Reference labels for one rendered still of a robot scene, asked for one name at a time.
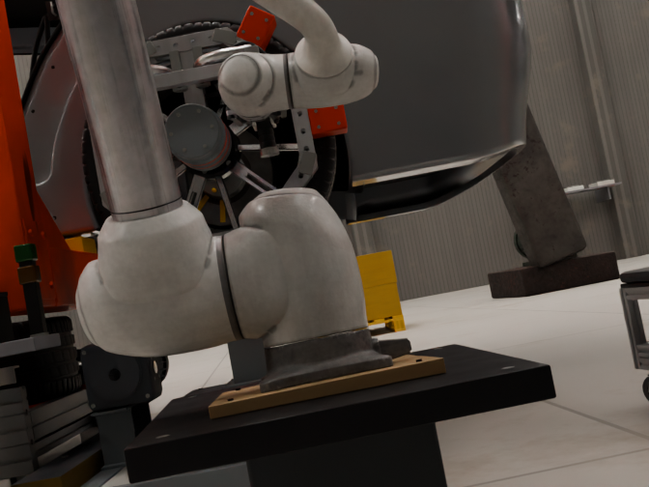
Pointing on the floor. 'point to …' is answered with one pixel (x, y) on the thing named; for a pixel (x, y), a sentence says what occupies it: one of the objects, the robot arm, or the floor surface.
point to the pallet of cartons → (380, 290)
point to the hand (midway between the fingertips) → (263, 120)
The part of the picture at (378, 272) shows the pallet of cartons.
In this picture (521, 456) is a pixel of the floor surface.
